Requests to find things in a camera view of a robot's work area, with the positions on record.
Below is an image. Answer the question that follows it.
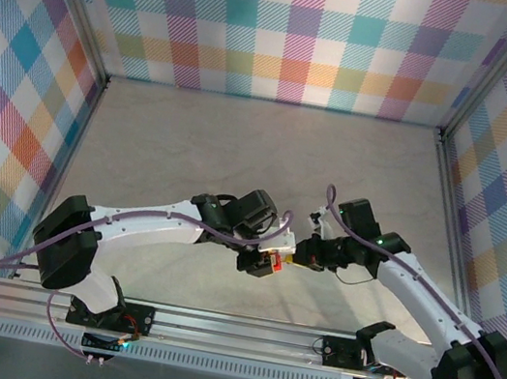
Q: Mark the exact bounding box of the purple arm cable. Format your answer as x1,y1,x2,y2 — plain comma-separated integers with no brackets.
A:
0,160,298,322
292,182,507,379

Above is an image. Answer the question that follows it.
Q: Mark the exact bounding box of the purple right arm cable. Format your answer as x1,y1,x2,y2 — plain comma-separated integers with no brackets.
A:
292,182,507,379

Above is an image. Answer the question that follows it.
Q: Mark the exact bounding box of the thin black cable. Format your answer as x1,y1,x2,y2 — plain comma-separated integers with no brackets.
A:
332,266,378,291

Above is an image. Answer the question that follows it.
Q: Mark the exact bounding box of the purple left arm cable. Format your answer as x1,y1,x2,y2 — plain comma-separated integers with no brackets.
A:
0,160,298,322

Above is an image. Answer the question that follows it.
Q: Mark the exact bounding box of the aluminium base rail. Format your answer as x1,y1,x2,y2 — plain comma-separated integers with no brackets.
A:
0,271,431,379

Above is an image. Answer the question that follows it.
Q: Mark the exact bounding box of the aluminium side frame rail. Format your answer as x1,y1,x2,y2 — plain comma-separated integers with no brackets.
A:
0,59,112,379
391,128,507,379

